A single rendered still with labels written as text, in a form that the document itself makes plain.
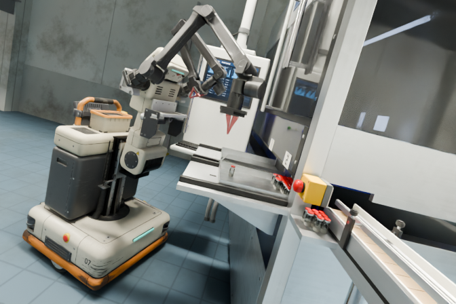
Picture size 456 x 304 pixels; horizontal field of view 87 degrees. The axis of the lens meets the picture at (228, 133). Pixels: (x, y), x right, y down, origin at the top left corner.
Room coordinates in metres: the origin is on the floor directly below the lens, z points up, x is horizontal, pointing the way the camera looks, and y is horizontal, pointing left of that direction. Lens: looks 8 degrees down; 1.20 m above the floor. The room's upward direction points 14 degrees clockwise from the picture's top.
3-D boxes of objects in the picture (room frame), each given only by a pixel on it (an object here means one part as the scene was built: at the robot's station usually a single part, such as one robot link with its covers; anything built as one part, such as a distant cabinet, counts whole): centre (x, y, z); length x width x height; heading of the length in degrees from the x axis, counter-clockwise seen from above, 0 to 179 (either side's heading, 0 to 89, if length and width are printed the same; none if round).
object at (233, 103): (0.89, 0.00, 1.19); 0.10 x 0.07 x 0.07; 92
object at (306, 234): (0.72, -0.35, 0.87); 0.14 x 0.13 x 0.02; 92
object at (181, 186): (1.14, -0.10, 0.87); 0.70 x 0.48 x 0.02; 2
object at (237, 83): (0.89, 0.00, 1.25); 0.07 x 0.06 x 0.07; 56
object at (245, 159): (1.31, -0.16, 0.90); 0.34 x 0.26 x 0.04; 92
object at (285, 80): (1.51, -0.26, 1.51); 0.47 x 0.01 x 0.59; 2
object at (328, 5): (1.06, -0.28, 1.51); 0.43 x 0.01 x 0.59; 2
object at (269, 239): (1.84, -0.23, 0.73); 1.98 x 0.01 x 0.25; 2
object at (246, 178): (0.97, -0.17, 0.90); 0.34 x 0.26 x 0.04; 93
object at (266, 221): (0.89, -0.10, 0.80); 0.34 x 0.03 x 0.13; 92
